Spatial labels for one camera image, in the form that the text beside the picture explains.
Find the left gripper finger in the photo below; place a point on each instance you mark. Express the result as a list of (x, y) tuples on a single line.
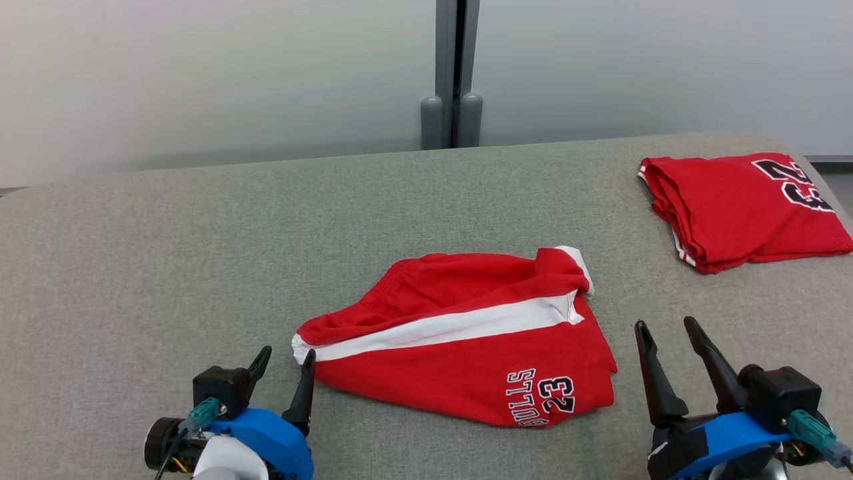
[(303, 400), (261, 363)]

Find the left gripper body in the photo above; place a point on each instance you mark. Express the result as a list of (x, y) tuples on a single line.
[(158, 445)]

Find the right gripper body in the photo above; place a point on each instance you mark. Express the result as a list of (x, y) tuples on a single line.
[(676, 431)]

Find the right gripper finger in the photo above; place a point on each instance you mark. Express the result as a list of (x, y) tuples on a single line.
[(720, 373), (656, 380)]

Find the red shorts with white stripe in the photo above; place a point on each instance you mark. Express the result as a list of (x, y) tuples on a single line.
[(453, 373)]

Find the red basketball jersey number 23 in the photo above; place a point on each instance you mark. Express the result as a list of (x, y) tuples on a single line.
[(733, 206)]

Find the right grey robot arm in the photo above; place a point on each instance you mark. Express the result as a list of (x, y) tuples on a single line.
[(746, 472)]

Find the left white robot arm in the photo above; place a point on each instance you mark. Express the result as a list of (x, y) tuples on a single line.
[(226, 464)]

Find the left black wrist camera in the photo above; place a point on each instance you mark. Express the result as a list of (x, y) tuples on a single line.
[(223, 386)]

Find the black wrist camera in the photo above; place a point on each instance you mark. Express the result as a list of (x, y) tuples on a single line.
[(780, 393), (223, 386)]

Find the left blue camera mount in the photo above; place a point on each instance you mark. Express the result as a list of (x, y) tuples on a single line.
[(273, 440)]

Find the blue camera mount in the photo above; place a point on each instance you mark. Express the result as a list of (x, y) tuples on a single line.
[(733, 433), (273, 440)]

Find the right blue camera mount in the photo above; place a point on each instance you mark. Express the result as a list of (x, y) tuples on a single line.
[(733, 433)]

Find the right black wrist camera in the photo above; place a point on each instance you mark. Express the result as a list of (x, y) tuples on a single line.
[(780, 393)]

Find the grey cylindrical post bumper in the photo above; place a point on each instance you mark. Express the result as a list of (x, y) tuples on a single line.
[(470, 120), (432, 123)]

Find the grey metal door post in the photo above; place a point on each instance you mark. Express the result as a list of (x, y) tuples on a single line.
[(456, 46)]

